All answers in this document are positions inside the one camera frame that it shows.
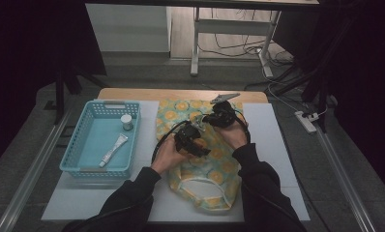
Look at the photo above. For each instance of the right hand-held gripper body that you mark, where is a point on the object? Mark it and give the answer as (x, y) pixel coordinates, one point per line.
(224, 116)

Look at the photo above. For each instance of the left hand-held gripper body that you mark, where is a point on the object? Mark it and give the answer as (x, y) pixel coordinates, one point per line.
(187, 137)

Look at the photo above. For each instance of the orange flower fabric bag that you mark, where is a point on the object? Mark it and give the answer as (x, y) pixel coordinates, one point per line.
(218, 167)

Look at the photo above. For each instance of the small white-capped bottle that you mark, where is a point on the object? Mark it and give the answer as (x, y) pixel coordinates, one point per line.
(126, 121)

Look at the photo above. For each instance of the white squeeze tube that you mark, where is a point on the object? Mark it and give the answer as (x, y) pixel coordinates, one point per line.
(113, 150)

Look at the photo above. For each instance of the blue plastic basket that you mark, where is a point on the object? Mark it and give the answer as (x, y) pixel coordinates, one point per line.
(89, 154)

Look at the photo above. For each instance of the person's right hand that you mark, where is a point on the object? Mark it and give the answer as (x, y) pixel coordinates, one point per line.
(235, 135)

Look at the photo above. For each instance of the person's left hand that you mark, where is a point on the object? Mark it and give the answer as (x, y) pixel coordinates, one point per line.
(166, 154)

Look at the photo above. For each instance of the white table mat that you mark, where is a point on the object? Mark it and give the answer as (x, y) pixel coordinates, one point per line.
(271, 145)

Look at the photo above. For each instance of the white power strip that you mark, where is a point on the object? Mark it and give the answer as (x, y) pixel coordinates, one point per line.
(306, 122)

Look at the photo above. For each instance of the black metal stands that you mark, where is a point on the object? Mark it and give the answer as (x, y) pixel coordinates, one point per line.
(319, 80)

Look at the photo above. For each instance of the white cabinet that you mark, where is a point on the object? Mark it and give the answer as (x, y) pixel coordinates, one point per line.
(126, 29)

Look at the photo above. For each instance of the black tripod stand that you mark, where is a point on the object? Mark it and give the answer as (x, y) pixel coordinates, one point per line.
(59, 96)

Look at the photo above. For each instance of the white metal desk frame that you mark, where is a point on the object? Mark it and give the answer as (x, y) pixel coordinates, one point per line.
(227, 26)

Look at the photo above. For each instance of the aluminium floor rail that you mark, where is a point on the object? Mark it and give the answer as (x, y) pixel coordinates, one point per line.
(345, 180)
(29, 177)

